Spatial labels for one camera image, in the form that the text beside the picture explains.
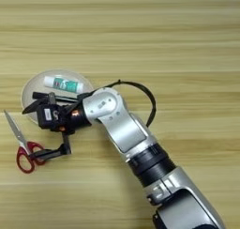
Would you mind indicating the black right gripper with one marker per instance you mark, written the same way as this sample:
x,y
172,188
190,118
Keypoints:
x,y
76,117

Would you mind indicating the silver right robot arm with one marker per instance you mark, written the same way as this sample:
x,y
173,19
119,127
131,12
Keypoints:
x,y
125,126

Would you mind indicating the round beige plate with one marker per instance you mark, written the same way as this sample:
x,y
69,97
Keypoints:
x,y
34,84

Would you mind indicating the white teal glue stick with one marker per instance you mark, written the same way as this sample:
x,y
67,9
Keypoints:
x,y
64,84

